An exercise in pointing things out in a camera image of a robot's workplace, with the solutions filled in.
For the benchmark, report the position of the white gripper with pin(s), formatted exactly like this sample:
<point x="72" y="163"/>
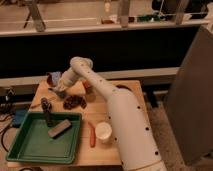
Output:
<point x="60" y="86"/>

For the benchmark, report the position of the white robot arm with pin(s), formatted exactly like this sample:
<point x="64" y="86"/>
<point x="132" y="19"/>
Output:
<point x="136" y="145"/>

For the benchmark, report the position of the red brown bowl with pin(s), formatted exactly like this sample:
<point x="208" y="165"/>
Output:
<point x="53" y="78"/>

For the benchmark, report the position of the dark red grape bunch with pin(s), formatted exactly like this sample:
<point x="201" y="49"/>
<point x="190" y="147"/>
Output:
<point x="74" y="101"/>

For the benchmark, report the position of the orange fruit on cup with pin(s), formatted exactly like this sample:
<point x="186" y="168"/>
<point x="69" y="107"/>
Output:
<point x="88" y="87"/>

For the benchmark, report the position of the grey sponge block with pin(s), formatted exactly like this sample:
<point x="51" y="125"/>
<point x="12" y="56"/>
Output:
<point x="59" y="128"/>

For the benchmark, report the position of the blue box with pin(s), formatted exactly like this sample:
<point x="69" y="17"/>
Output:
<point x="18" y="118"/>

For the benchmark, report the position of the orange carrot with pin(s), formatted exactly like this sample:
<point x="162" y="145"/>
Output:
<point x="92" y="135"/>

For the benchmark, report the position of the purple bowl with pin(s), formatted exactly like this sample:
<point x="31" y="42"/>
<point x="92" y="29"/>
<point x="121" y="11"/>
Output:
<point x="123" y="87"/>

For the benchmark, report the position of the white cup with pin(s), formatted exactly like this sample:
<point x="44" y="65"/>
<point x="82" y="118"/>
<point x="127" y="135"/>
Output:
<point x="103" y="132"/>

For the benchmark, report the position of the green plastic tray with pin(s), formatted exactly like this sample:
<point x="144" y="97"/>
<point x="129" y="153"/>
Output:
<point x="33" y="144"/>

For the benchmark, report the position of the wooden table board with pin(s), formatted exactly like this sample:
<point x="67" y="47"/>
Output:
<point x="95" y="112"/>

